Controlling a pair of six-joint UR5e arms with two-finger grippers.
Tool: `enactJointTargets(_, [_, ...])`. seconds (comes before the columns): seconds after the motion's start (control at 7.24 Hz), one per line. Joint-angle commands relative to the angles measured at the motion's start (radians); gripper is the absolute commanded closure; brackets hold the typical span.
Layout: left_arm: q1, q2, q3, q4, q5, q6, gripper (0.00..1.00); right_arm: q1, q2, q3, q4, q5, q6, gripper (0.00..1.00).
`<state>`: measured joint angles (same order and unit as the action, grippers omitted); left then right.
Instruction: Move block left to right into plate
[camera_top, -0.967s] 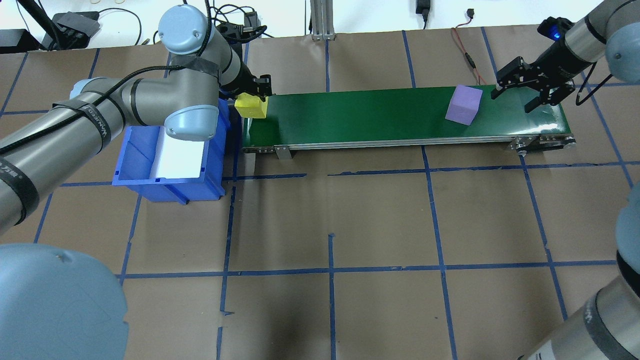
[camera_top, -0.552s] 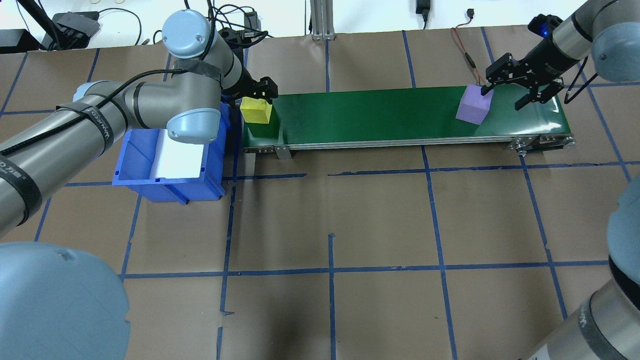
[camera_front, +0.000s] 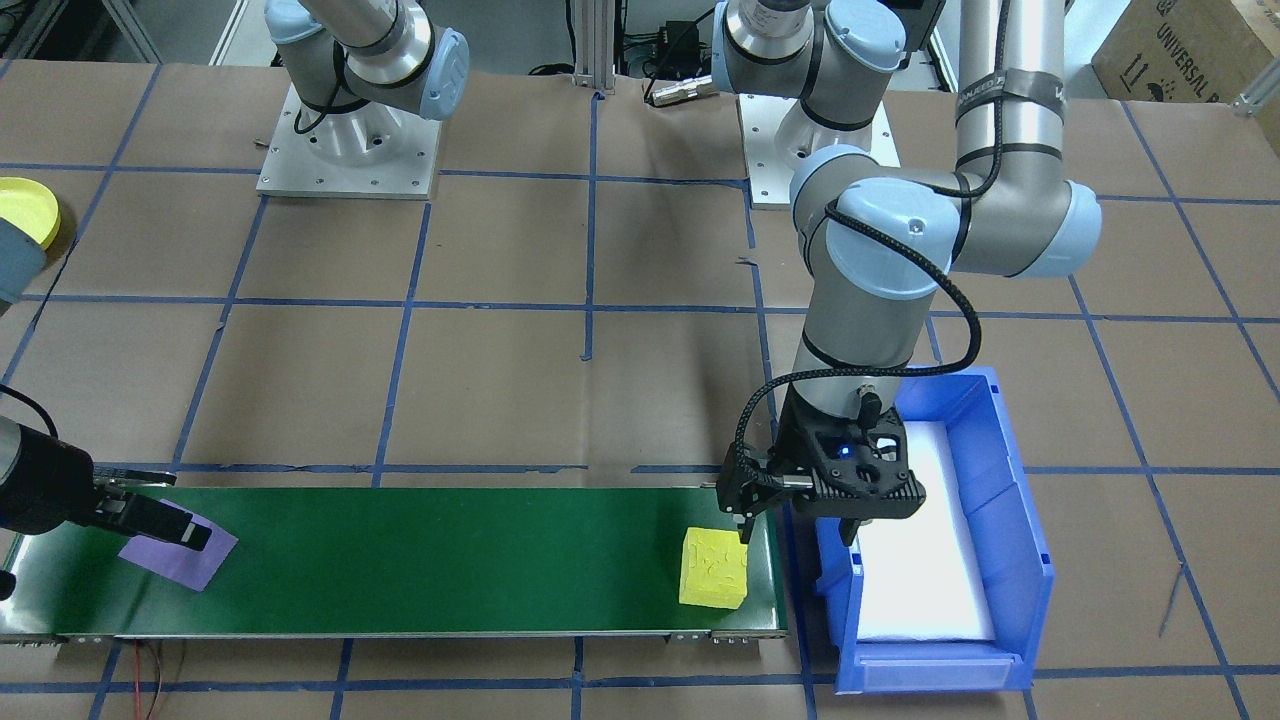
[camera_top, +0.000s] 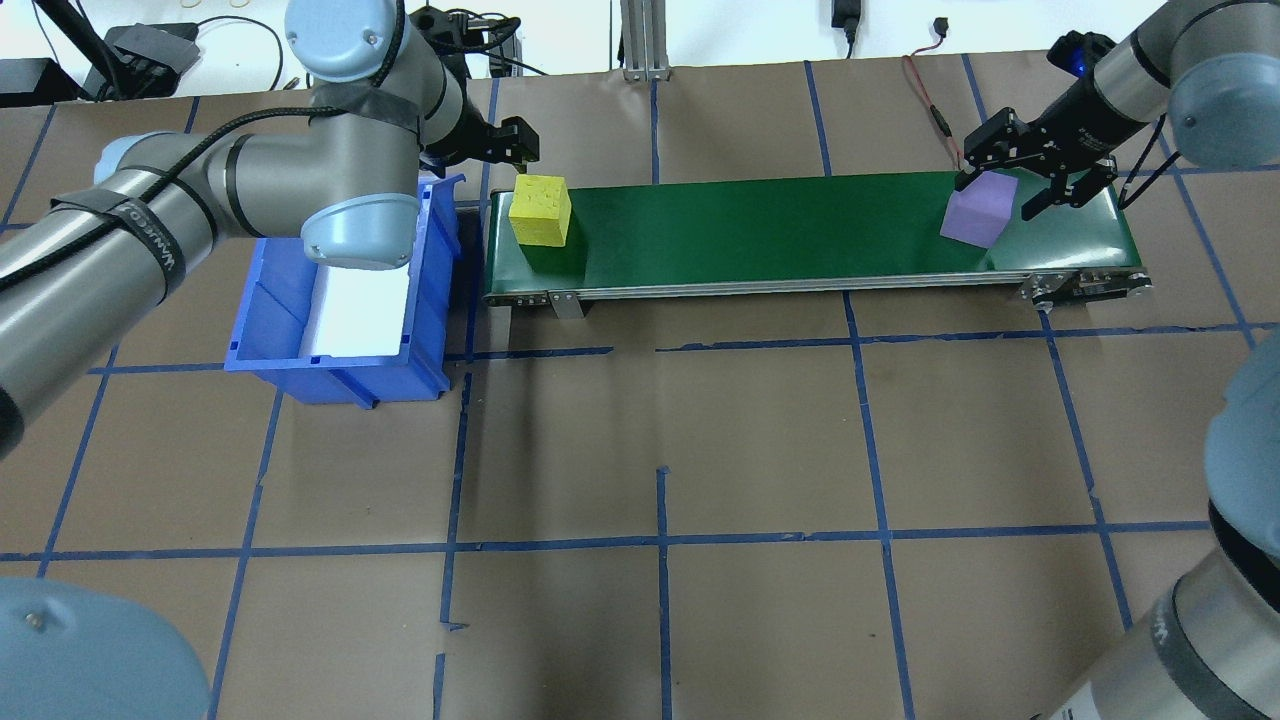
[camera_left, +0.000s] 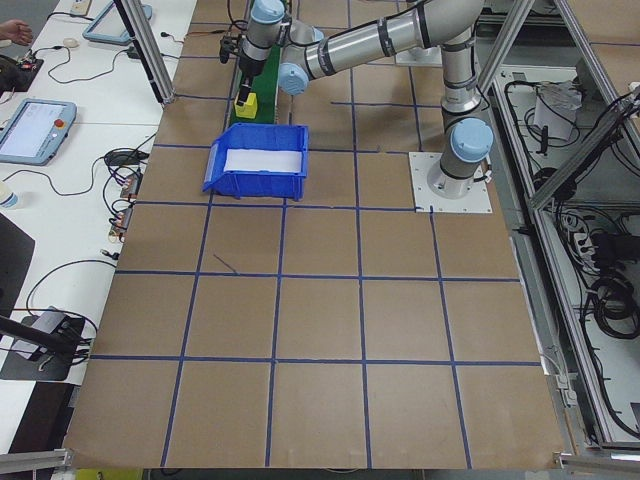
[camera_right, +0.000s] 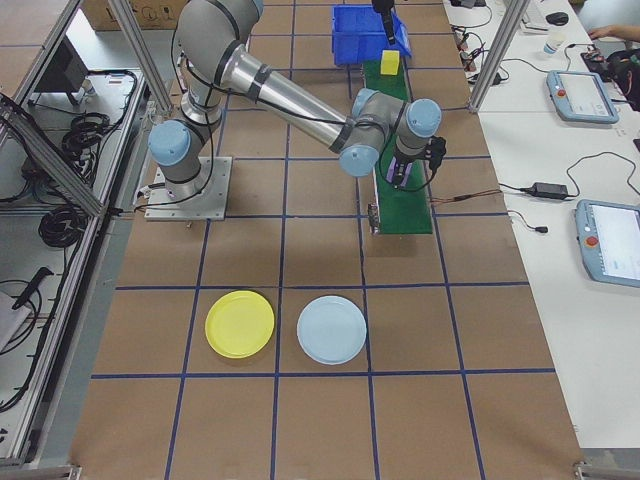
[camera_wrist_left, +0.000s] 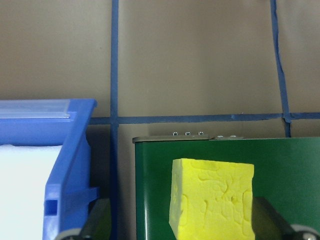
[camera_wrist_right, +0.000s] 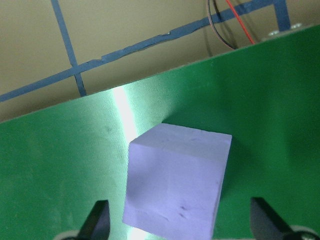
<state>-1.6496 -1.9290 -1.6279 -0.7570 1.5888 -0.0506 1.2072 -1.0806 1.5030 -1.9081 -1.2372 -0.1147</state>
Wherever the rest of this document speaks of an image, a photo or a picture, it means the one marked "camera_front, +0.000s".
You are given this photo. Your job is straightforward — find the purple foam block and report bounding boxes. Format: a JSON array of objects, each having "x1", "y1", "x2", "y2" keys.
[{"x1": 118, "y1": 508, "x2": 239, "y2": 593}]

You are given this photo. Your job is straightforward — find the yellow plate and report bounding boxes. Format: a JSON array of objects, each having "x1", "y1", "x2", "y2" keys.
[{"x1": 0, "y1": 177, "x2": 61, "y2": 251}]

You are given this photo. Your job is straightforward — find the white foam pad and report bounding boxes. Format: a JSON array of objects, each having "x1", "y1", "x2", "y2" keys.
[{"x1": 858, "y1": 420, "x2": 998, "y2": 643}]

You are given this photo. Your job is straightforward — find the brown cardboard box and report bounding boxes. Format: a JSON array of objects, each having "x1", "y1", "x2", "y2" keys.
[{"x1": 1090, "y1": 0, "x2": 1280, "y2": 106}]

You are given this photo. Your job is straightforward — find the black velcro strap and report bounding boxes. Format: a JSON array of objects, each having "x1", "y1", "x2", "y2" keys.
[{"x1": 955, "y1": 70, "x2": 1069, "y2": 126}]

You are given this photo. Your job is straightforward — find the green conveyor belt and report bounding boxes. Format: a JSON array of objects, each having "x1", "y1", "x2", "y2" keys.
[{"x1": 0, "y1": 483, "x2": 789, "y2": 643}]

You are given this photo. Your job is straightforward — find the yellow foam block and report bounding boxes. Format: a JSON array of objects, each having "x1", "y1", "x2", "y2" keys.
[{"x1": 679, "y1": 528, "x2": 749, "y2": 609}]

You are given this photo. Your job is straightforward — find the silver cylindrical connector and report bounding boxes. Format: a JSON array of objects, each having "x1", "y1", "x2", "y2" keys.
[{"x1": 645, "y1": 75, "x2": 716, "y2": 106}]

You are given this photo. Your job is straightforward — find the red and black wires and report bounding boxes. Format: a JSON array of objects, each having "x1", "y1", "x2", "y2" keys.
[{"x1": 135, "y1": 640, "x2": 171, "y2": 720}]

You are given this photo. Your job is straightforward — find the black power adapter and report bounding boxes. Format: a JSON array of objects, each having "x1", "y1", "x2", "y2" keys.
[{"x1": 660, "y1": 20, "x2": 706, "y2": 71}]

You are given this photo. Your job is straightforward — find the black braided cable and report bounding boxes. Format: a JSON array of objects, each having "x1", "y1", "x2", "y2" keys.
[{"x1": 733, "y1": 0, "x2": 1013, "y2": 476}]

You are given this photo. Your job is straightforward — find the blue plastic storage bin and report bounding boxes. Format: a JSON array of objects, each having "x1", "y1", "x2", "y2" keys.
[{"x1": 810, "y1": 365, "x2": 1056, "y2": 695}]

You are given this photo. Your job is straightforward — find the black box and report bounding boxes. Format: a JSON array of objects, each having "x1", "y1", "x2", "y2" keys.
[{"x1": 890, "y1": 0, "x2": 946, "y2": 46}]

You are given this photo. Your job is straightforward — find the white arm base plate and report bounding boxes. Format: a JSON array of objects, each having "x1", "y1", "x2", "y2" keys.
[
  {"x1": 738, "y1": 95, "x2": 896, "y2": 211},
  {"x1": 256, "y1": 82, "x2": 443, "y2": 201}
]

